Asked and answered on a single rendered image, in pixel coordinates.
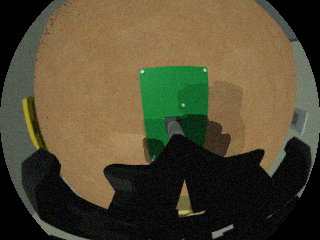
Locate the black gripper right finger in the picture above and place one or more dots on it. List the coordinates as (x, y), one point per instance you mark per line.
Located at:
(206, 171)

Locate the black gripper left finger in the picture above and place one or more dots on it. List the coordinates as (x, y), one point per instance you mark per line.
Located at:
(164, 175)

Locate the green circuit board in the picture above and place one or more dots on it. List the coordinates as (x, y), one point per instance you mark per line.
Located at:
(180, 94)

